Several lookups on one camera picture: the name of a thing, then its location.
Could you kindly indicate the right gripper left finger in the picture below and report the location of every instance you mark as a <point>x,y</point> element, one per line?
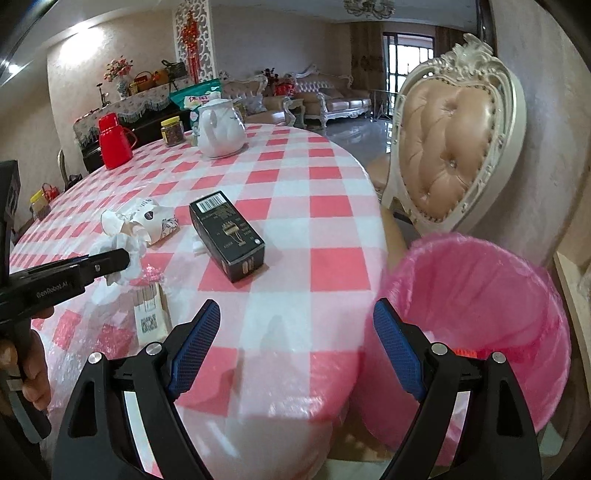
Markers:
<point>95,439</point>

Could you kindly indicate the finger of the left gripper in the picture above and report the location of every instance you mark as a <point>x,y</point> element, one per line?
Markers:
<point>92,267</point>

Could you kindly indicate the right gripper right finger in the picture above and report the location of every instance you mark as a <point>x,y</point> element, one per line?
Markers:
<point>498,439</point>

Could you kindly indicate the crushed white paper cup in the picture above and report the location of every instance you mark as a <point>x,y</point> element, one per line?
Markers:
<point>115,222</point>

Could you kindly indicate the printed crushed paper cup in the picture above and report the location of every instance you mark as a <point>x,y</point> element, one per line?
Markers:
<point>149,221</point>

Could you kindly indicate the white QR code box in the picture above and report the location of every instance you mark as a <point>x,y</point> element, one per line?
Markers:
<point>150,314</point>

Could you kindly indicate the black cardboard box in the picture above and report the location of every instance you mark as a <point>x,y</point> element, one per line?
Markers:
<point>232,242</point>

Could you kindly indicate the white tissue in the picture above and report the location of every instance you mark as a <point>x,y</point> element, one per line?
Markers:
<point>136,250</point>

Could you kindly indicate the white plastic wrapper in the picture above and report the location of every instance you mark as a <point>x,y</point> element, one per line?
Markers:
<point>198,246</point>

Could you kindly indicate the pink lined trash bin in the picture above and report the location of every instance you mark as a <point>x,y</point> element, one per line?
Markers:
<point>475,297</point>

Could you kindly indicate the left hand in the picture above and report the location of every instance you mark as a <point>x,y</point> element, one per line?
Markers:
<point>35,385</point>

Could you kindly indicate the yellow lid jar at edge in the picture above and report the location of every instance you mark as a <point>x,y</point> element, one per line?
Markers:
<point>39,205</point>

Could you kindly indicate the red thermos jug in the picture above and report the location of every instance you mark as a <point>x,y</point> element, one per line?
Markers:
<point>115,141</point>

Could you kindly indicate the yellow lid snack jar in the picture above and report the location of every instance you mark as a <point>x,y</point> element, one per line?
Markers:
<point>172,131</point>

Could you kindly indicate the black piano with lace cover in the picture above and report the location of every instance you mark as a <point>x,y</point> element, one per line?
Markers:
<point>141,113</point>

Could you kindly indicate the white ceramic teapot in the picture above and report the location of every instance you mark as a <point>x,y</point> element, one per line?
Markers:
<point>220,130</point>

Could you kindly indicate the wooden shelf unit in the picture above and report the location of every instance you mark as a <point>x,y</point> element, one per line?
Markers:
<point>572,263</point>

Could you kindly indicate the green snack bag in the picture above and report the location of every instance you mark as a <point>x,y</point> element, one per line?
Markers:
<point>192,97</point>

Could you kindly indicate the red checkered tablecloth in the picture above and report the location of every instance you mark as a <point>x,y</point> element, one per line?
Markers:
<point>285,235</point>

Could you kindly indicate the flower vase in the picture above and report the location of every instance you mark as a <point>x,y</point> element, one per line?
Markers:
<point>117,71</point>

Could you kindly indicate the armchair near sofa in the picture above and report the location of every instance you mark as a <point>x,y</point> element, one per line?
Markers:
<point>255,108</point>

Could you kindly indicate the red chinese knot ornament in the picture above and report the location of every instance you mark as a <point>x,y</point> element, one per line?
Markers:
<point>189,38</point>

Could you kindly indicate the cream leather sofa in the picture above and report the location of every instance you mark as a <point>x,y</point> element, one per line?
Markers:
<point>329,97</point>

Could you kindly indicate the cream tufted ornate chair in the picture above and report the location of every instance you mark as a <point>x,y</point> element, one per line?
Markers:
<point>458,130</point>

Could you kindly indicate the chandelier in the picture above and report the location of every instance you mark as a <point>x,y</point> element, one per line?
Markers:
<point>378,9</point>

